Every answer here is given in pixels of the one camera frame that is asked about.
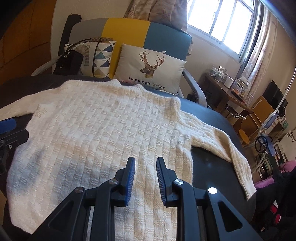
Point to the deer print cushion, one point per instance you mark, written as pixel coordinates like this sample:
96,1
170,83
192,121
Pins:
150,68

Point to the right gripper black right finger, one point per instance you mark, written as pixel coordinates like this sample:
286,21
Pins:
201,214

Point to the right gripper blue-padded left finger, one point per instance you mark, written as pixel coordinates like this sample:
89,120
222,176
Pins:
88,214

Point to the black handbag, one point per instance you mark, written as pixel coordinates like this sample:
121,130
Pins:
78,58

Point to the red patterned cloth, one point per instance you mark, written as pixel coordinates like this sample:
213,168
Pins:
124,83

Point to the black monitor screen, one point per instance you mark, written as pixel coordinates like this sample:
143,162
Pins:
273,96

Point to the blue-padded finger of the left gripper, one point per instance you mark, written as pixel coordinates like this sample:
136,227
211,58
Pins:
13,133

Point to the geometric triangle pattern cushion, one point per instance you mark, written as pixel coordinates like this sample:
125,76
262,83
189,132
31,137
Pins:
96,57

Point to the wooden side table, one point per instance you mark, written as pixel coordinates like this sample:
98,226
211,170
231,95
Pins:
226,95

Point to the cream knitted sweater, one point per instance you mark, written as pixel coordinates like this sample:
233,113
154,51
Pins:
82,132

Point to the floral curtain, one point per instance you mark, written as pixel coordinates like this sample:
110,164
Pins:
172,13

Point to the wooden chair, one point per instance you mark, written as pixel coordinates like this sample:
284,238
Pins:
251,126

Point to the black rolled mat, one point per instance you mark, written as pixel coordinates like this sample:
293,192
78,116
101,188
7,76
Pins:
70,22

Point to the grey yellow blue sofa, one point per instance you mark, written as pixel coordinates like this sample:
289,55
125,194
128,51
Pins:
139,33

